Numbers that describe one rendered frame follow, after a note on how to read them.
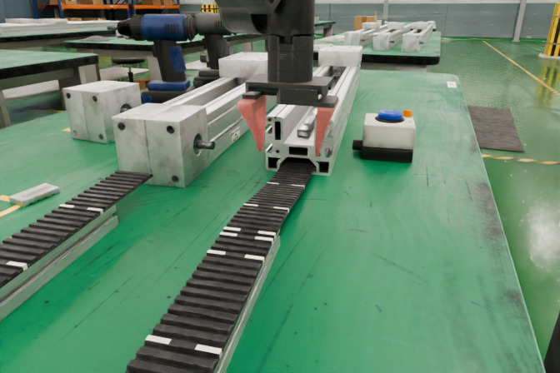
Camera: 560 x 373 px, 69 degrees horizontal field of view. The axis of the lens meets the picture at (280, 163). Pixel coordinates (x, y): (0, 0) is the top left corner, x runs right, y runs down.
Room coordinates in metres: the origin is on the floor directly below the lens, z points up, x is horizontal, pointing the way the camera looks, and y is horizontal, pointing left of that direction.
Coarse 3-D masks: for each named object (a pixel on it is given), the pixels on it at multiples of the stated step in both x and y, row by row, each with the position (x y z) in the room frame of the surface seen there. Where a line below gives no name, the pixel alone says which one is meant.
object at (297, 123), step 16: (336, 80) 1.06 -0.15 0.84; (352, 80) 0.96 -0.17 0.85; (320, 96) 0.91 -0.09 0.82; (352, 96) 1.00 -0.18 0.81; (272, 112) 0.60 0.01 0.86; (288, 112) 0.61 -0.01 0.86; (304, 112) 0.74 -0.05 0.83; (336, 112) 0.60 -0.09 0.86; (272, 128) 0.57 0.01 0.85; (288, 128) 0.61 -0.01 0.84; (304, 128) 0.61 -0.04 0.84; (336, 128) 0.60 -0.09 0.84; (272, 144) 0.57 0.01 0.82; (288, 144) 0.57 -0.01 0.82; (304, 144) 0.57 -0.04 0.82; (336, 144) 0.61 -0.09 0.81; (272, 160) 0.60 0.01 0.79; (288, 160) 0.61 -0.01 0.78; (304, 160) 0.61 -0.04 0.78; (320, 160) 0.56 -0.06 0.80
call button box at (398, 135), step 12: (372, 120) 0.65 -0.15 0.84; (384, 120) 0.63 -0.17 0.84; (396, 120) 0.63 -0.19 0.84; (408, 120) 0.64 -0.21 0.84; (372, 132) 0.62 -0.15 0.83; (384, 132) 0.61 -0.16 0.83; (396, 132) 0.61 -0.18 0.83; (408, 132) 0.61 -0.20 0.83; (360, 144) 0.65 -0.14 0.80; (372, 144) 0.62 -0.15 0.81; (384, 144) 0.61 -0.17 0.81; (396, 144) 0.61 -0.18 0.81; (408, 144) 0.60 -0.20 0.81; (372, 156) 0.62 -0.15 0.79; (384, 156) 0.61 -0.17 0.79; (396, 156) 0.61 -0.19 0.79; (408, 156) 0.60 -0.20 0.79
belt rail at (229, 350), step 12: (276, 240) 0.36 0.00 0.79; (276, 252) 0.35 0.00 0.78; (264, 264) 0.31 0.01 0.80; (264, 276) 0.30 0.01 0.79; (252, 288) 0.27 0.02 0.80; (252, 300) 0.27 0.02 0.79; (240, 324) 0.24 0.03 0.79; (240, 336) 0.24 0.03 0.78; (228, 348) 0.22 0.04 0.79; (228, 360) 0.21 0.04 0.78; (216, 372) 0.20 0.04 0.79
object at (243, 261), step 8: (208, 256) 0.29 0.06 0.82; (216, 256) 0.30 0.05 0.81; (224, 256) 0.29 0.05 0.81; (232, 256) 0.29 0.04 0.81; (240, 256) 0.29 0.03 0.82; (248, 256) 0.29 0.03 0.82; (256, 256) 0.29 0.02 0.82; (216, 264) 0.28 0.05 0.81; (224, 264) 0.28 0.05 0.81; (232, 264) 0.28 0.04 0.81; (240, 264) 0.28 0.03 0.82; (248, 264) 0.28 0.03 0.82; (256, 264) 0.28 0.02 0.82
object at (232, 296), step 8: (192, 280) 0.26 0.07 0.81; (200, 280) 0.26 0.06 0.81; (184, 288) 0.25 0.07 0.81; (192, 288) 0.25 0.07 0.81; (200, 288) 0.25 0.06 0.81; (208, 288) 0.25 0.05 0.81; (216, 288) 0.25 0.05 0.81; (224, 288) 0.25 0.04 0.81; (232, 288) 0.25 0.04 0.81; (240, 288) 0.25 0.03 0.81; (248, 288) 0.25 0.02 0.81; (192, 296) 0.24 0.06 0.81; (200, 296) 0.24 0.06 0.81; (208, 296) 0.24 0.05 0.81; (216, 296) 0.24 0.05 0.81; (224, 296) 0.24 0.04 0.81; (232, 296) 0.24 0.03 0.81; (240, 296) 0.24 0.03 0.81; (240, 304) 0.24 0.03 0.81
